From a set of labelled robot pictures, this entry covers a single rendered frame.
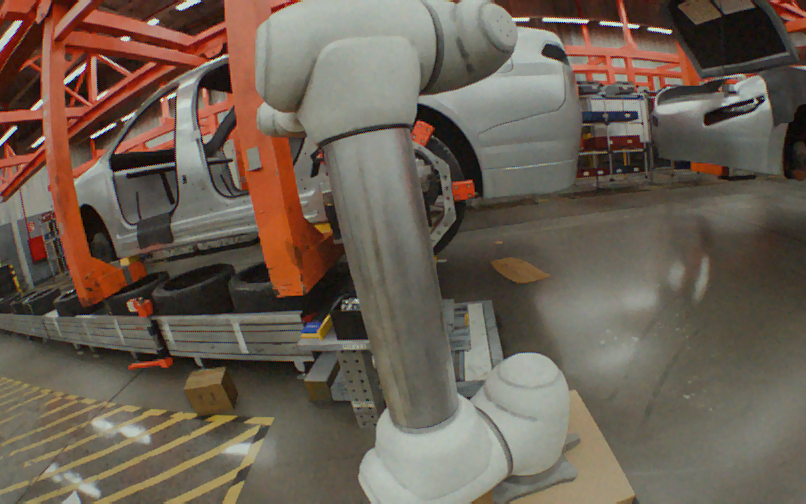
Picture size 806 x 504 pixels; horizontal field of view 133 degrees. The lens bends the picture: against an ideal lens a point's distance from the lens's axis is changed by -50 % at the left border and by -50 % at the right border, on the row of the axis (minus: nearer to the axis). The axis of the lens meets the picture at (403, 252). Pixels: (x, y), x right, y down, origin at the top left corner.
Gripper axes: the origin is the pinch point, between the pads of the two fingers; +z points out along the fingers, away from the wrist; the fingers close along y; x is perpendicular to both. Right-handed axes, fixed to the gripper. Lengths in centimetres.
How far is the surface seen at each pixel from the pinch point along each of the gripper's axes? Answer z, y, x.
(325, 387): 68, -54, 27
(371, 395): 37, -67, 20
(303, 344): 30, -37, 31
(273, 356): 94, -24, 36
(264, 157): 13.7, 33.4, 5.9
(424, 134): -9.9, -0.8, -45.6
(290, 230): 31.0, 6.0, 7.9
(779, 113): -127, -125, -245
